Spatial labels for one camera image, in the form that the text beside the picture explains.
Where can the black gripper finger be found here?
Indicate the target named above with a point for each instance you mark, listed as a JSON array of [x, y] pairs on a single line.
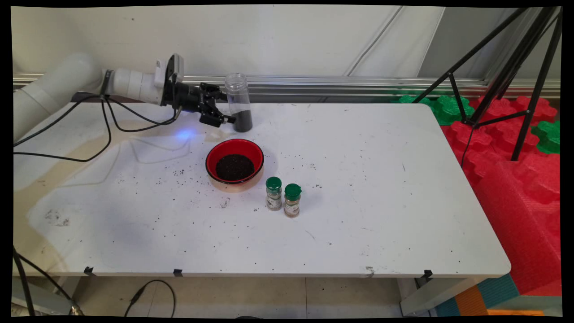
[[210, 114], [213, 92]]

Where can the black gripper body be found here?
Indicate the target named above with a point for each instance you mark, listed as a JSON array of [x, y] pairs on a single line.
[[184, 96]]

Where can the clear plastic jar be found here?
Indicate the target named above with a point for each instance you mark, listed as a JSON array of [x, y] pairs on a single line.
[[238, 96]]

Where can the black seeds heap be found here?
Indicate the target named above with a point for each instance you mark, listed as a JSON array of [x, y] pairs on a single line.
[[235, 167], [243, 121]]

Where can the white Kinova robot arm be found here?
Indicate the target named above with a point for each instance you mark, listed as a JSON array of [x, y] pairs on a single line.
[[63, 85]]

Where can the red bowl with black rim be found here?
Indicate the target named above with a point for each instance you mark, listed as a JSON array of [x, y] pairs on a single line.
[[233, 147]]

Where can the spice jar with green lid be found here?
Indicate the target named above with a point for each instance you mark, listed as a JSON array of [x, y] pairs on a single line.
[[274, 193], [292, 199]]

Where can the green foam puzzle piece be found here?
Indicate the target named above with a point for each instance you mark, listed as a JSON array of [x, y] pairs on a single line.
[[441, 110], [549, 139]]

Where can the grey metal table leg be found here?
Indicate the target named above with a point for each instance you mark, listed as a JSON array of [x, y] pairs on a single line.
[[49, 305], [430, 296]]

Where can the red foam puzzle mat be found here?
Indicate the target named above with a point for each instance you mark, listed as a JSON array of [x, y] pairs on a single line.
[[489, 139]]

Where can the black tripod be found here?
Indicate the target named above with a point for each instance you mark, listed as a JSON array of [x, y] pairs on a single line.
[[511, 72]]

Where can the orange foam mat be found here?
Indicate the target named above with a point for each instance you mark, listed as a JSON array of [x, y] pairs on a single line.
[[471, 303]]

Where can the large red foam block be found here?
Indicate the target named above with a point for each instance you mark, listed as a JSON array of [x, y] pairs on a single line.
[[524, 215]]

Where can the teal foam mat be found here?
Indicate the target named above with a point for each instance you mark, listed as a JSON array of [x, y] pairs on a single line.
[[497, 289]]

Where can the orange foam strip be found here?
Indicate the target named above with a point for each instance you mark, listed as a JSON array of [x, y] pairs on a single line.
[[515, 312]]

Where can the aluminium wall rail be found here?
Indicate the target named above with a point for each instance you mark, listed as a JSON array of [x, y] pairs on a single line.
[[336, 84]]

